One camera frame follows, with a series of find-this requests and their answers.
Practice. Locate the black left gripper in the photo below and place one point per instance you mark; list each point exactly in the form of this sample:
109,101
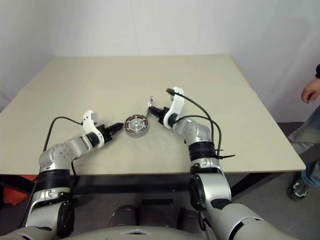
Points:
106,132

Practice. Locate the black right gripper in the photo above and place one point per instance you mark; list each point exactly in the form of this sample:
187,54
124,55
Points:
163,113

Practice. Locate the grey round motor lid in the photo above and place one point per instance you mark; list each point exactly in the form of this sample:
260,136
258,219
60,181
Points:
150,103

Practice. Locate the motor housing with copper stator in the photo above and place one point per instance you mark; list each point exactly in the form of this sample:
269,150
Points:
136,134

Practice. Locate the person's black sleeved forearm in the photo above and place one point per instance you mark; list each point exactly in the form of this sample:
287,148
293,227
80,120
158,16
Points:
318,71

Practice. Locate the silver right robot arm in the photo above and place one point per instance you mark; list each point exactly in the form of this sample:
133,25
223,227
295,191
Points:
212,185

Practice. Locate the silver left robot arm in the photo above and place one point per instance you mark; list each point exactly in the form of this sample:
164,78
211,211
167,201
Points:
60,155

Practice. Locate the person's bare hand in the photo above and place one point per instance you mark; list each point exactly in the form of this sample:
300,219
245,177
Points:
312,90

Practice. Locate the dark rounded shape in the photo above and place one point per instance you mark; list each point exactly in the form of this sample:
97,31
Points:
125,215

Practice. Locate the grey robot torso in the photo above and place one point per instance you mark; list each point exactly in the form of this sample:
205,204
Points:
125,233

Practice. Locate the orange red object under table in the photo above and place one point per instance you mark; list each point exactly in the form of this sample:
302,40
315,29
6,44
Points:
12,192

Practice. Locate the person's blue jeans leg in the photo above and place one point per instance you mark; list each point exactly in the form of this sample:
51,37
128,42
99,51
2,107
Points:
308,135

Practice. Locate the grey sneaker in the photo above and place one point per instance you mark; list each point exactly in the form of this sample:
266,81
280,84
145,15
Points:
300,190

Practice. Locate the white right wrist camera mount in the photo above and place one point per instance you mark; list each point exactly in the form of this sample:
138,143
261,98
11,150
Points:
175,105

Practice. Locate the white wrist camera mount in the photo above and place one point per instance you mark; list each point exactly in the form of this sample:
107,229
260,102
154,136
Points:
87,125
175,105

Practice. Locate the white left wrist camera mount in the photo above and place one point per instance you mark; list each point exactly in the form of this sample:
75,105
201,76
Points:
87,125

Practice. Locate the black table frame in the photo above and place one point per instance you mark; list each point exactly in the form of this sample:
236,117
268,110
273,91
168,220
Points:
137,181

